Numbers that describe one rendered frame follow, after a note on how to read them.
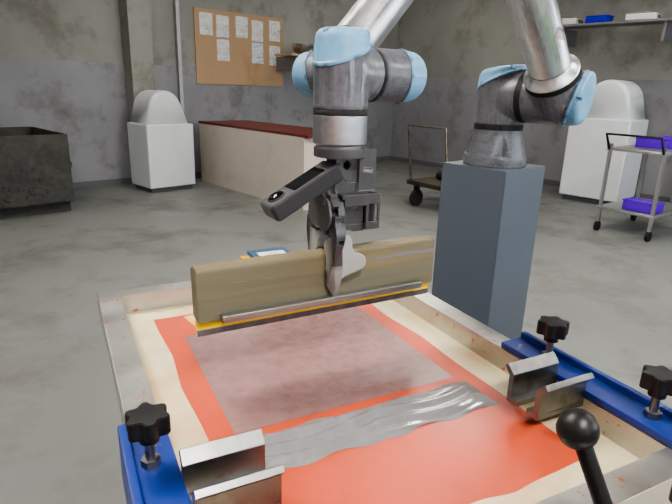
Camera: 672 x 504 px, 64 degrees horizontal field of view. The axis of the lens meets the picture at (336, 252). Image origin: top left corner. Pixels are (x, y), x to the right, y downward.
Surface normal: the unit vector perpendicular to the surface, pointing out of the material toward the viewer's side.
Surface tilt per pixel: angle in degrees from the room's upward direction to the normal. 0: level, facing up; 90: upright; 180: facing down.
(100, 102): 90
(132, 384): 0
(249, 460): 90
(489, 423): 0
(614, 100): 90
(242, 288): 90
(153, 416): 0
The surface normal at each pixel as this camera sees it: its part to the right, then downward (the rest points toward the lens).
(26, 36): 0.66, 0.24
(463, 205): -0.75, 0.17
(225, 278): 0.45, 0.28
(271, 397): 0.03, -0.96
